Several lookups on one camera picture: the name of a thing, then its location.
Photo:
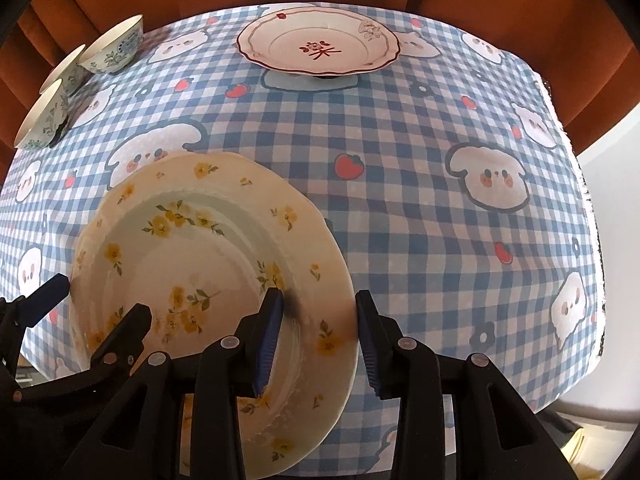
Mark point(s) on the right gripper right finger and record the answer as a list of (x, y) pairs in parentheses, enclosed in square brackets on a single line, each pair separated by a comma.
[(399, 367)]

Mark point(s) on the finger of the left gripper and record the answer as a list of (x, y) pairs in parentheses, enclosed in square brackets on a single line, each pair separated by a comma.
[(114, 359), (26, 312)]

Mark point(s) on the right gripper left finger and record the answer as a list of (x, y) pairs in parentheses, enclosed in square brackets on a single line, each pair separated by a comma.
[(235, 366)]

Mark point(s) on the yellow floral cream plate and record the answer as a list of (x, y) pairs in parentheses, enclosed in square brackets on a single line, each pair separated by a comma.
[(199, 239)]

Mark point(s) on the green floral bowl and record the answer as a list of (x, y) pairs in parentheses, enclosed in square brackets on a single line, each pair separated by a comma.
[(46, 121), (69, 71), (115, 49)]

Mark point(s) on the white red-rimmed scalloped plate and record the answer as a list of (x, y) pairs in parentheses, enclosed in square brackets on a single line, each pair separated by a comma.
[(313, 41)]

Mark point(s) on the blue checkered bear tablecloth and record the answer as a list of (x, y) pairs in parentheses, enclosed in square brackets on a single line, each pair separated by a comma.
[(446, 178)]

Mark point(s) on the orange curtain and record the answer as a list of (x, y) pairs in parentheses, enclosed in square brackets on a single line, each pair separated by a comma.
[(586, 50)]

